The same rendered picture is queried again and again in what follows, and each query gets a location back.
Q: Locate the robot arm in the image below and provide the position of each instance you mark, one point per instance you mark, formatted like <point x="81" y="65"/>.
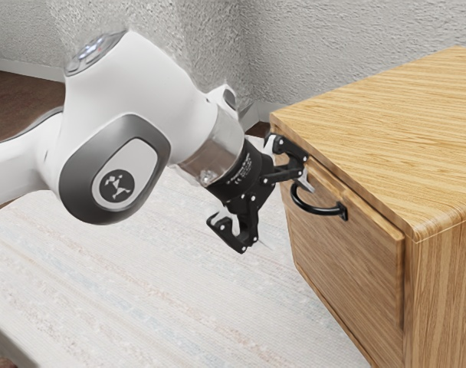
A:
<point x="114" y="115"/>

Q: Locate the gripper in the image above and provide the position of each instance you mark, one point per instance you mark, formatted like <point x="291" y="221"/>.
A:
<point x="243" y="171"/>

